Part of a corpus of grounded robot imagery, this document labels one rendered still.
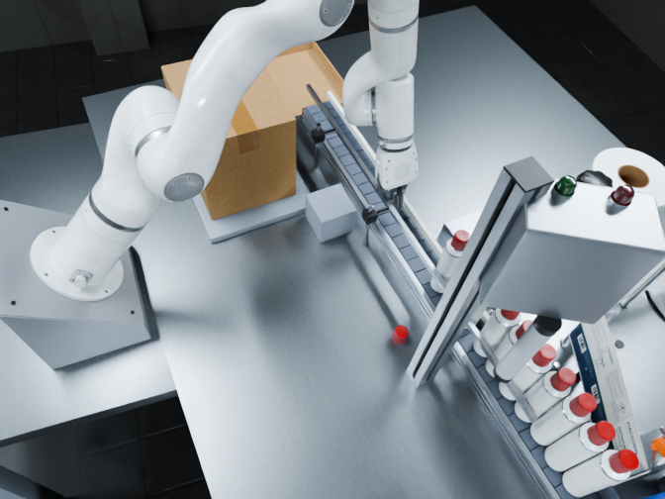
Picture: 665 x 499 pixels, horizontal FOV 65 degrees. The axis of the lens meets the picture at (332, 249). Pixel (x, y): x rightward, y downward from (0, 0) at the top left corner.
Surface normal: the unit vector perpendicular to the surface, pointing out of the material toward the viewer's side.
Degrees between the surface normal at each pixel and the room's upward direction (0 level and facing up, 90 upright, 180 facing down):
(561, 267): 90
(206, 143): 76
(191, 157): 71
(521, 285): 90
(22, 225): 41
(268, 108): 0
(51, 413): 0
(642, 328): 0
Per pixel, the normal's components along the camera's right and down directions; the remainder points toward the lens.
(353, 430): 0.06, -0.56
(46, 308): 0.65, -0.61
